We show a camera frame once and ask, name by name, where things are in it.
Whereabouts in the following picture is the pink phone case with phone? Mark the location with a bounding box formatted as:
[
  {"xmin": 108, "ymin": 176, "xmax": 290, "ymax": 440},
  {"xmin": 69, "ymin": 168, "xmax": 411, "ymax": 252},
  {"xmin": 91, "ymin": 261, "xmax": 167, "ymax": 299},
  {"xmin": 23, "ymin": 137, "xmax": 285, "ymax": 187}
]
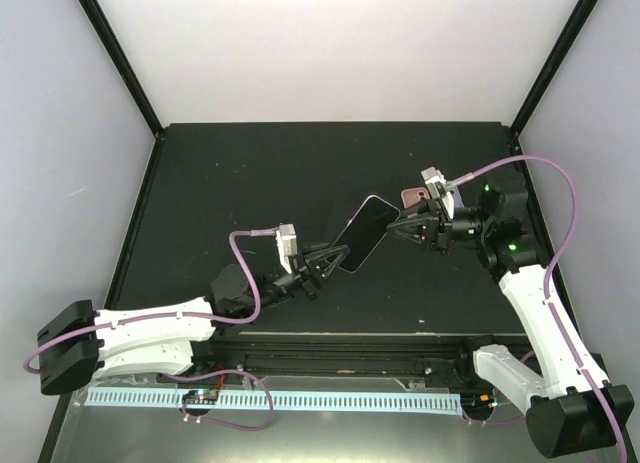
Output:
[{"xmin": 401, "ymin": 187, "xmax": 429, "ymax": 209}]

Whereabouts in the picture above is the black smartphone from pink case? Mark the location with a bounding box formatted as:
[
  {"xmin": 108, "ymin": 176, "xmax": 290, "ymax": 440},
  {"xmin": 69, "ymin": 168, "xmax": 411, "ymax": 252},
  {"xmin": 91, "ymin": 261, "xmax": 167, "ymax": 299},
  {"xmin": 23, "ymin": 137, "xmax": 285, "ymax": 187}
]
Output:
[{"xmin": 322, "ymin": 201, "xmax": 359, "ymax": 243}]

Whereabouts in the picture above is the purple phone case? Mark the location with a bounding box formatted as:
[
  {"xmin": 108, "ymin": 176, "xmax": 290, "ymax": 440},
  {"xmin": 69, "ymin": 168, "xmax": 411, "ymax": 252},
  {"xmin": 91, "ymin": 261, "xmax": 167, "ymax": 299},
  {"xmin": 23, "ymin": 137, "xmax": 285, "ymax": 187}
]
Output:
[{"xmin": 450, "ymin": 188, "xmax": 464, "ymax": 208}]

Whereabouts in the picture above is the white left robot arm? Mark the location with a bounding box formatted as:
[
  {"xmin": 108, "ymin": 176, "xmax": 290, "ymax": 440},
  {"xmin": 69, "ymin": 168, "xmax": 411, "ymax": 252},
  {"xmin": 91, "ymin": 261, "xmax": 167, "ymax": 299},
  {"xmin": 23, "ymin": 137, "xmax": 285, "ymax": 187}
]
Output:
[{"xmin": 34, "ymin": 245, "xmax": 349, "ymax": 396}]

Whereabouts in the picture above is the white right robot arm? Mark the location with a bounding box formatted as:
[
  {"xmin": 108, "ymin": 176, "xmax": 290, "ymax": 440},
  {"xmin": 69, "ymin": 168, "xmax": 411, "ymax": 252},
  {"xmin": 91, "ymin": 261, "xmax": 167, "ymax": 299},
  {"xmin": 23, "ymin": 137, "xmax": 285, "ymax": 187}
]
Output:
[{"xmin": 323, "ymin": 168, "xmax": 635, "ymax": 462}]

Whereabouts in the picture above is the left controller circuit board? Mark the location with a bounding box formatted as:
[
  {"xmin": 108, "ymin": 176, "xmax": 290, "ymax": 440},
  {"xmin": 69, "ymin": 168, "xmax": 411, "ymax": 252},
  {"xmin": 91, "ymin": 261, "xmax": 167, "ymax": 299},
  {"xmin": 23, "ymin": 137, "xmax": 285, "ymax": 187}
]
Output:
[{"xmin": 182, "ymin": 389, "xmax": 219, "ymax": 408}]

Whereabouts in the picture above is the controller circuit board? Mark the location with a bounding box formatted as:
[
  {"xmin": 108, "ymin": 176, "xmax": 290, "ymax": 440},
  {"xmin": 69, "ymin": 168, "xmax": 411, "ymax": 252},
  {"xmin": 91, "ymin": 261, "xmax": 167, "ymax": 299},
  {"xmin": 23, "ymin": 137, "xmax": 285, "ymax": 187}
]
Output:
[
  {"xmin": 460, "ymin": 391, "xmax": 507, "ymax": 412},
  {"xmin": 182, "ymin": 389, "xmax": 219, "ymax": 408}
]

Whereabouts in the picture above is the right controller circuit board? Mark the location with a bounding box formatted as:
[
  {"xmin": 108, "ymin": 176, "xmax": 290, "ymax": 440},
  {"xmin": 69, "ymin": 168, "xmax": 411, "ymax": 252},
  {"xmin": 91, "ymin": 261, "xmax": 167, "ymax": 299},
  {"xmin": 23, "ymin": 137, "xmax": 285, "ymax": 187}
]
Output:
[{"xmin": 460, "ymin": 391, "xmax": 507, "ymax": 412}]

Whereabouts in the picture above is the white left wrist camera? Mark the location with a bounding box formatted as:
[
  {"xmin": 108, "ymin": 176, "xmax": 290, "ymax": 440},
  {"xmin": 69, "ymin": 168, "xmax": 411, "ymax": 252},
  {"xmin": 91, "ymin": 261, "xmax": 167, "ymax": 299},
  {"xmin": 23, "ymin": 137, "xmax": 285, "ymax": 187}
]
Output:
[{"xmin": 275, "ymin": 224, "xmax": 298, "ymax": 274}]

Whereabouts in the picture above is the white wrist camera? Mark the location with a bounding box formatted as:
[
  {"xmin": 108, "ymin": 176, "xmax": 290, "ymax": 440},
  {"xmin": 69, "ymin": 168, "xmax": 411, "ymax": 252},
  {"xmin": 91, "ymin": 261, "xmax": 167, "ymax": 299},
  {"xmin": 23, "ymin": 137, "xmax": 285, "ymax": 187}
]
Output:
[
  {"xmin": 275, "ymin": 224, "xmax": 298, "ymax": 274},
  {"xmin": 421, "ymin": 167, "xmax": 455, "ymax": 218}
]

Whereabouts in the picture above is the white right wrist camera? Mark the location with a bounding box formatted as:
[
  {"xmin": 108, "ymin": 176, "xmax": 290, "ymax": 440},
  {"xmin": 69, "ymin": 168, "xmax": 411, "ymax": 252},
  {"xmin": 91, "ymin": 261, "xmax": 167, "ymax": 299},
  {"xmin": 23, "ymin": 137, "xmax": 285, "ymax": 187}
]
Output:
[{"xmin": 421, "ymin": 167, "xmax": 455, "ymax": 218}]

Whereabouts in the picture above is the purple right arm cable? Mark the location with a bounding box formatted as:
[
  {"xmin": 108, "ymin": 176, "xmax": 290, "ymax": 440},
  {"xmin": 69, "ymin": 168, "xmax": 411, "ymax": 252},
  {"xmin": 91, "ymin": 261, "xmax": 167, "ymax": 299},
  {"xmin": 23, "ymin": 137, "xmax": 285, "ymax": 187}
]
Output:
[{"xmin": 442, "ymin": 155, "xmax": 631, "ymax": 463}]

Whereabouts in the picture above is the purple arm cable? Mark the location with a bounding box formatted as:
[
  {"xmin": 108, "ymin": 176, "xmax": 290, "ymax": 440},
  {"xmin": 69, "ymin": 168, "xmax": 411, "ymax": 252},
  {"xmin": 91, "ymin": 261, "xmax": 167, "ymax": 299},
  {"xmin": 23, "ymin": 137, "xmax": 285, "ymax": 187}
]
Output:
[
  {"xmin": 442, "ymin": 155, "xmax": 631, "ymax": 463},
  {"xmin": 23, "ymin": 227, "xmax": 281, "ymax": 432}
]

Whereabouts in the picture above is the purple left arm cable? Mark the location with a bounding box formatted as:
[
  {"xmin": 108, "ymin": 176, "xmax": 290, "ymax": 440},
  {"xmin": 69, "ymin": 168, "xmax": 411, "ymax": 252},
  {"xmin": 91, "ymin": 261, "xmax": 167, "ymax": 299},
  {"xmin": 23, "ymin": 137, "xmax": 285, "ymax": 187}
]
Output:
[{"xmin": 23, "ymin": 227, "xmax": 281, "ymax": 432}]

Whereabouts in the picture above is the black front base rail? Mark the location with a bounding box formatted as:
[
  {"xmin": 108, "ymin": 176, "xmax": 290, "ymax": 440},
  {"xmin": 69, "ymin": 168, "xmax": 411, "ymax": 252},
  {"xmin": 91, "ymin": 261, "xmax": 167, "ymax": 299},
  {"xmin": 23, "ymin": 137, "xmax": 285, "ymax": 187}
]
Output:
[{"xmin": 194, "ymin": 332, "xmax": 473, "ymax": 386}]

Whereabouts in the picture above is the white slotted cable duct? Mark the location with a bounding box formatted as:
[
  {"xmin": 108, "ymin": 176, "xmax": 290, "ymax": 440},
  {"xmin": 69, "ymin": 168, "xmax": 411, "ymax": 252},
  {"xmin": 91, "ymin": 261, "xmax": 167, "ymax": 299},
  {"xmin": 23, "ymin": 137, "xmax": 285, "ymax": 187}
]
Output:
[{"xmin": 84, "ymin": 387, "xmax": 463, "ymax": 417}]

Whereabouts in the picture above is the black right frame post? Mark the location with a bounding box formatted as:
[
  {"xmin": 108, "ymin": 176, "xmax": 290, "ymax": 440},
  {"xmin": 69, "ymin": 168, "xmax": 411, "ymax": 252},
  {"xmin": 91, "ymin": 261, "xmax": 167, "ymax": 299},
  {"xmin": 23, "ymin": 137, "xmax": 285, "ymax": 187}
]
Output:
[{"xmin": 509, "ymin": 0, "xmax": 600, "ymax": 137}]

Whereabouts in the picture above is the black frame post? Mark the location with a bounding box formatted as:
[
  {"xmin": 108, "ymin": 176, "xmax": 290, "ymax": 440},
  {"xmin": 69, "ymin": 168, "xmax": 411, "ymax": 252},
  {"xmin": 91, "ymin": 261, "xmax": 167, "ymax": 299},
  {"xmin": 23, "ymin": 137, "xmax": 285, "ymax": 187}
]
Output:
[
  {"xmin": 509, "ymin": 0, "xmax": 600, "ymax": 137},
  {"xmin": 77, "ymin": 0, "xmax": 164, "ymax": 138}
]

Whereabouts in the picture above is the black left frame post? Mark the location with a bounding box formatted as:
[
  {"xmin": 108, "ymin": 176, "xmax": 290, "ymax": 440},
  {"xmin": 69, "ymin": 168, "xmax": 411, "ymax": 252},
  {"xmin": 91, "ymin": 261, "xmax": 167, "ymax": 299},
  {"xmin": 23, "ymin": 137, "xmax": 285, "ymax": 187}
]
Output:
[{"xmin": 77, "ymin": 0, "xmax": 164, "ymax": 138}]

